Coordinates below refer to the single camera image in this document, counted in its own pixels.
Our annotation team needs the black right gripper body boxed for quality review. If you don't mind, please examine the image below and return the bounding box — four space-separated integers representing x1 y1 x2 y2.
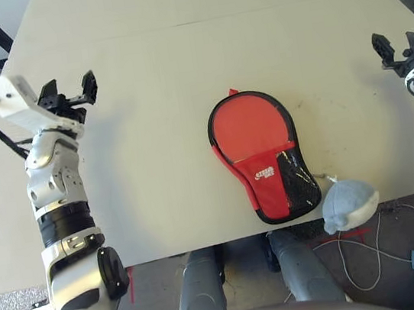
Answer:
380 53 414 81

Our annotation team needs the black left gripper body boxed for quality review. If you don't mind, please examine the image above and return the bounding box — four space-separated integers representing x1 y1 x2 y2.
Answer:
36 89 89 122

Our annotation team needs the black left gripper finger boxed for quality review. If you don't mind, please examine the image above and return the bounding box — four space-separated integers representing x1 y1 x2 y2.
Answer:
35 78 60 103
77 69 101 106

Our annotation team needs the grey white plush keychain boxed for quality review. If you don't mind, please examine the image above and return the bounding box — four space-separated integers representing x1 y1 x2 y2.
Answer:
315 165 384 235

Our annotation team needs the red black paddle case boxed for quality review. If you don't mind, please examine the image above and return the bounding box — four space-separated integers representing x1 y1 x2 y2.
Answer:
202 78 325 233

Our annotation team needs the red tape strip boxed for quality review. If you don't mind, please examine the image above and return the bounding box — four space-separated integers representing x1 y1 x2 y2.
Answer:
125 267 138 304

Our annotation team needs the grey robot left leg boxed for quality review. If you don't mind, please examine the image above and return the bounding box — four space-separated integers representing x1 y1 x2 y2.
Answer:
170 245 232 310

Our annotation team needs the grey robot leg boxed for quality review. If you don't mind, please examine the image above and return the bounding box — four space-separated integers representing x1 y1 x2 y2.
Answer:
170 245 232 310
266 221 348 310

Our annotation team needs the grey robot right leg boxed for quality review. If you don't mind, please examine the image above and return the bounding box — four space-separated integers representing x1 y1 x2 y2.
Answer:
266 221 348 310

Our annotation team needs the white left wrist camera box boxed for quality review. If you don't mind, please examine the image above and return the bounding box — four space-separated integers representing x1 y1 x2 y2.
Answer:
0 65 88 149

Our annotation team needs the white floor cable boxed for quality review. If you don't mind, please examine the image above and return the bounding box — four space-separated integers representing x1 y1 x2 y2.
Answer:
306 193 414 298

